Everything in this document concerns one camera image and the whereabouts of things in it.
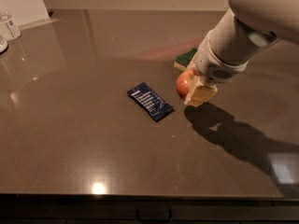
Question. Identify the black drawer handle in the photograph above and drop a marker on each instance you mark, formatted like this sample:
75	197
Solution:
154	215

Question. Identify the green yellow sponge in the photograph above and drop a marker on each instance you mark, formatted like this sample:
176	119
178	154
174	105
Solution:
182	61

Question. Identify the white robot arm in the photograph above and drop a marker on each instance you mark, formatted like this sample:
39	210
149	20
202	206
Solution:
247	28

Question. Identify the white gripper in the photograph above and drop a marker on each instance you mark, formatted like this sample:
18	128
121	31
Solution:
212	68

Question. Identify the white container at left edge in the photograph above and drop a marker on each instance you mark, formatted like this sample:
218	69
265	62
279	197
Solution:
3	44

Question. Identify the red apple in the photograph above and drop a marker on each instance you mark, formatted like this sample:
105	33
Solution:
184	83

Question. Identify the clear plastic water bottle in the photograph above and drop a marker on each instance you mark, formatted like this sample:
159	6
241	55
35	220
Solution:
8	28

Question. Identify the blue rxbar wrapper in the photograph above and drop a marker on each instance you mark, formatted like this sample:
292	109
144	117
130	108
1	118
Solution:
150	101

